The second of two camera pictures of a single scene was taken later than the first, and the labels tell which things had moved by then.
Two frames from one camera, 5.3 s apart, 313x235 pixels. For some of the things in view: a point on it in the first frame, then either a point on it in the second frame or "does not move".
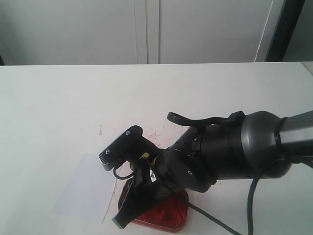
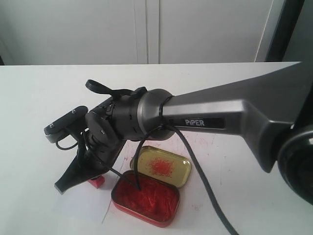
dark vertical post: (290, 14) does not move
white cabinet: (77, 32) does not move
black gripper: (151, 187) to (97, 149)
